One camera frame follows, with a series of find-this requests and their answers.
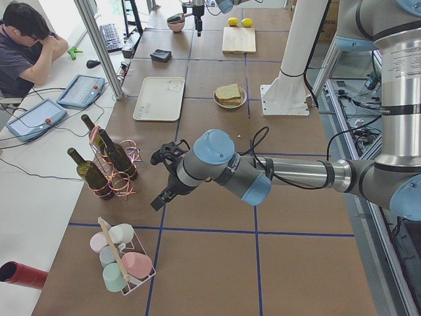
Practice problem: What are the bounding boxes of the yellow lemon near board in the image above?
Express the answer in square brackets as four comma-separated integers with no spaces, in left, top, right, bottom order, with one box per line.
[241,18,253,28]

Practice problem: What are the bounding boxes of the white cup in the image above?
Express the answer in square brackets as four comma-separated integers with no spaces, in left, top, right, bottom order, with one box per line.
[109,223,134,244]

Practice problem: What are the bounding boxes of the wooden rack handle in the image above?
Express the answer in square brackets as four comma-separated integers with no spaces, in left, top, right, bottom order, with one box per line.
[97,217,130,283]

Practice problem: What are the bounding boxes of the white wire cup rack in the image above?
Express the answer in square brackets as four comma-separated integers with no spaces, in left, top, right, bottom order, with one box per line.
[89,217,156,296]

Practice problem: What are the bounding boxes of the light pink cup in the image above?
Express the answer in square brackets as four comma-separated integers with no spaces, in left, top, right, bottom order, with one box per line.
[89,232,109,253]

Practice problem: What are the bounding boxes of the grey folded cloth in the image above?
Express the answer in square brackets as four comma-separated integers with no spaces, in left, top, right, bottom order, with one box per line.
[150,49,172,63]

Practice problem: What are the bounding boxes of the white round plate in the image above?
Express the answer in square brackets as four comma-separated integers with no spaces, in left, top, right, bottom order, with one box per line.
[213,87,247,109]

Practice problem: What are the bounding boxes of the blue teach pendant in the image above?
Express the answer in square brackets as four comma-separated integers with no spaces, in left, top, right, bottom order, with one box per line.
[57,74,105,109]
[6,98,67,142]

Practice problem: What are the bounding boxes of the pink bowl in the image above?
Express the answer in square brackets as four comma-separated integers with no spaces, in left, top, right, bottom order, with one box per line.
[166,13,185,33]

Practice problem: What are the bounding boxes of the copper wire bottle rack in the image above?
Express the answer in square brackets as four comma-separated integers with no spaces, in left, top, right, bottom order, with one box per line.
[95,140,141,199]

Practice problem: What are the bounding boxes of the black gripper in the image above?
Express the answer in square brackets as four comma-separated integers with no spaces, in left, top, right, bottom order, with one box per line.
[191,0,205,37]
[150,139,191,211]

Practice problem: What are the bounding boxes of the grey blue cup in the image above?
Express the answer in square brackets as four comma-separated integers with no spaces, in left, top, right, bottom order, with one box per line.
[99,246,116,268]

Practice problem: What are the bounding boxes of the blue teach pendant near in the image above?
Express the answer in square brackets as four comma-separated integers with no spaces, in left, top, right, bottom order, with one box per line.
[6,98,67,142]

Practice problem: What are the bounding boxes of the white bear tray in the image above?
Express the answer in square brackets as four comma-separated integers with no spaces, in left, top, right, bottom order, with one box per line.
[132,76,185,122]

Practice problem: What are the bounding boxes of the black keyboard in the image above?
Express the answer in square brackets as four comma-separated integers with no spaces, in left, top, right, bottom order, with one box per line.
[99,23,124,53]

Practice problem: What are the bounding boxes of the black computer mouse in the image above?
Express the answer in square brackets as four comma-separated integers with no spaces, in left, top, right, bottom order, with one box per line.
[86,59,101,69]

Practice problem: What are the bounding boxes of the green clamp tool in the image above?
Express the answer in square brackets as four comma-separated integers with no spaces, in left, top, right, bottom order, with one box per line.
[67,47,83,61]

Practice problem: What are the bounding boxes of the pink cup large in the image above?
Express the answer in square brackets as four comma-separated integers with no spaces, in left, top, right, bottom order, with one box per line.
[122,252,153,279]

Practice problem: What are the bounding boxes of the aluminium frame post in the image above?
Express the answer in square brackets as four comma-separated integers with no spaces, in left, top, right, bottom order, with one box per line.
[74,0,124,100]

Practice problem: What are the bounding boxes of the bread slice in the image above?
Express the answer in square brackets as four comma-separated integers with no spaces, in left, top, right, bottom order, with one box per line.
[214,84,241,101]
[216,98,242,107]

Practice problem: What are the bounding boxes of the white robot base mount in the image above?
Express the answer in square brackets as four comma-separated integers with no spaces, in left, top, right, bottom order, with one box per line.
[260,0,330,116]

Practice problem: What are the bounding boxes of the seated person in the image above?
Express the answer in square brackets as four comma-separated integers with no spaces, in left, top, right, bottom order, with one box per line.
[1,1,68,97]

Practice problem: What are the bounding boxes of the dark wine bottle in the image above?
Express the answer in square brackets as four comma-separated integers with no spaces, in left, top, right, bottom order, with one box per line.
[98,128,138,180]
[67,147,114,200]

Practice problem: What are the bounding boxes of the dark wine bottle upper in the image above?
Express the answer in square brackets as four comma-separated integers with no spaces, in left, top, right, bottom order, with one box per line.
[98,128,138,180]

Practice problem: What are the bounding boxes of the dark wine bottle lower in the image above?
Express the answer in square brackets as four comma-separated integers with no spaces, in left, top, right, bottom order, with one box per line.
[67,147,114,200]

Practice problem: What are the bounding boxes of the mint green cup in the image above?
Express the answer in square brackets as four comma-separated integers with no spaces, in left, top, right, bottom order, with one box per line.
[103,263,127,292]

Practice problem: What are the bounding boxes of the red cylinder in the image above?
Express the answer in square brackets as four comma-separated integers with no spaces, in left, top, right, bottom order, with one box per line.
[1,261,48,290]

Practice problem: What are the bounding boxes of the blue teach pendant far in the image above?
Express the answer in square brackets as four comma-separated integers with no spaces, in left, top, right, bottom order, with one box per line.
[57,74,105,109]

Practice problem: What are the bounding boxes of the bamboo cutting board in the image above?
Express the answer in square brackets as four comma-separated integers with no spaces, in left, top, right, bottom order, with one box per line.
[222,27,257,53]

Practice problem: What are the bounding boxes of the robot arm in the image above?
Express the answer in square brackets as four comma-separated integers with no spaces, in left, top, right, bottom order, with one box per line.
[151,1,420,221]

